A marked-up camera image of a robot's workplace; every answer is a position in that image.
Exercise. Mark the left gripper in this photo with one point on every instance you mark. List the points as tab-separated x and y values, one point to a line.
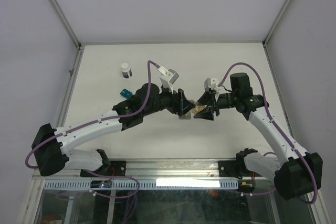
179	102

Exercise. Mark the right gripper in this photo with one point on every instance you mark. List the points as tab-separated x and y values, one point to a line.
207	113

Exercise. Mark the clear bottle with orange pills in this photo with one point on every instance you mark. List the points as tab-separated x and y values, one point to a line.
198	108

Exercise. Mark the grey pill box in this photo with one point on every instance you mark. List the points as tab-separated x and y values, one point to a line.
186	116

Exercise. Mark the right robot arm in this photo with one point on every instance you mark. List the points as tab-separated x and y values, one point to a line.
294	172

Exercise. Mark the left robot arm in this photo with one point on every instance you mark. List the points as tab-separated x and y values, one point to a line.
56	149

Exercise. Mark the blue pill box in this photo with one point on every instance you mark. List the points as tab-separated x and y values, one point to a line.
126	94

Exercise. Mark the white cap pill bottle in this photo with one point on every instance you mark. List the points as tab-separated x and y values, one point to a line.
126	70

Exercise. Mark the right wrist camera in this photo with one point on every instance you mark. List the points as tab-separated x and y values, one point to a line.
211	85

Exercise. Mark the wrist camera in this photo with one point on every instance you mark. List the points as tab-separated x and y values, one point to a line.
168	78
211	85

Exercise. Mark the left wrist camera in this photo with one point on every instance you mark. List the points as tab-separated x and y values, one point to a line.
168	78

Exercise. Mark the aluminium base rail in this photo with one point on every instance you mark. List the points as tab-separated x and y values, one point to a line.
157	168

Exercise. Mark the right aluminium frame post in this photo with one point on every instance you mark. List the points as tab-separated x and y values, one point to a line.
276	22

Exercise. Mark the aluminium frame post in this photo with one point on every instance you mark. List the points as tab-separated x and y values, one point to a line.
276	22
65	23

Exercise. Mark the white slotted cable duct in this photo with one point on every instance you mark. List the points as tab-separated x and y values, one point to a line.
149	184

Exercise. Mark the left aluminium frame post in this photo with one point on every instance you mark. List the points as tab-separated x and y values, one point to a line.
65	23

